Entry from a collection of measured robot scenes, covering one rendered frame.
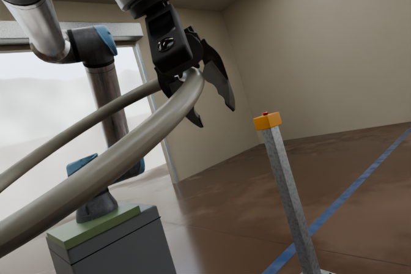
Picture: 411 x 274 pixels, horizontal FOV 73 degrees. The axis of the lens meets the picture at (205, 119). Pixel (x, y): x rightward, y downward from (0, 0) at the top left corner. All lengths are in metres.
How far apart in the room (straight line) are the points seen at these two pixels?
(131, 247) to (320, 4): 6.36
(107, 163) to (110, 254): 1.03
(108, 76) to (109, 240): 0.66
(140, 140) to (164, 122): 0.04
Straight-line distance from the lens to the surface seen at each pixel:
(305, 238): 1.96
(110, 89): 1.15
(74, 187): 0.29
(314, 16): 7.02
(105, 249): 1.29
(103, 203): 1.38
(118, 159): 0.29
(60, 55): 1.03
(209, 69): 0.43
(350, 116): 6.86
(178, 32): 0.36
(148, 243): 1.37
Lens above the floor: 1.17
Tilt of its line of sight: level
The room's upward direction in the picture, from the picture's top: 16 degrees counter-clockwise
